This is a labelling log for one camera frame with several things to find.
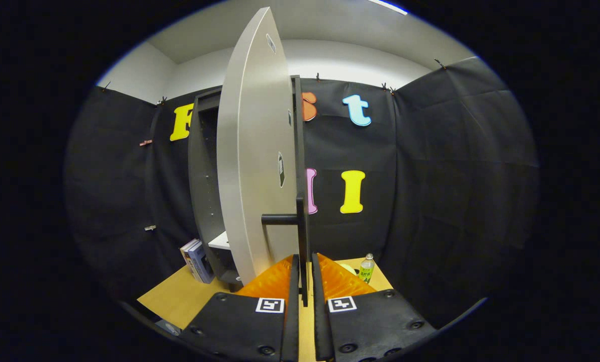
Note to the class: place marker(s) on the green label plastic bottle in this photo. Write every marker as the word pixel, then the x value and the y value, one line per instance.
pixel 366 271

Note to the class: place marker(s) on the black backdrop cloth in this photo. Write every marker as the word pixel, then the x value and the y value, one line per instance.
pixel 455 176

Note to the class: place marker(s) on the white book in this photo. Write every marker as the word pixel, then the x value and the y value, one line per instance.
pixel 186 251

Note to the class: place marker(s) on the blue book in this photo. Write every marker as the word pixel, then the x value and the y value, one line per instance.
pixel 201 264

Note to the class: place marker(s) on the dark grey shoe cabinet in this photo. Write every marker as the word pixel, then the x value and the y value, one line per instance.
pixel 199 176

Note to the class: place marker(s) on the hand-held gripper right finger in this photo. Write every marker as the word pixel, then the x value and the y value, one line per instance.
pixel 370 327

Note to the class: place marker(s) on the long ceiling light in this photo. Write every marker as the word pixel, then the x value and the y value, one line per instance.
pixel 388 6

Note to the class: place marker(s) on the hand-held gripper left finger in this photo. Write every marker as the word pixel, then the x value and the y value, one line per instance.
pixel 239 327

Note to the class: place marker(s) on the beige shoe cabinet door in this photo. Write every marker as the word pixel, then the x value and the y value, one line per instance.
pixel 252 151

